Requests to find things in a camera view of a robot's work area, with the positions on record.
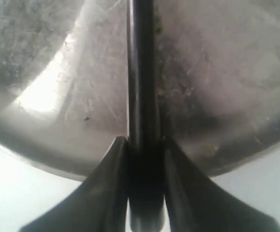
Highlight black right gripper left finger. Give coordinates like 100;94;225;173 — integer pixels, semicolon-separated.
21;137;127;232

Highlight black handled knife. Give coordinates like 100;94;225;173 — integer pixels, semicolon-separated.
127;0;164;232

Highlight round steel plate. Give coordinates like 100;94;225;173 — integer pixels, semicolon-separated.
0;0;280;179

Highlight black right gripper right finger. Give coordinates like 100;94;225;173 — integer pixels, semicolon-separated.
165;139;280;232

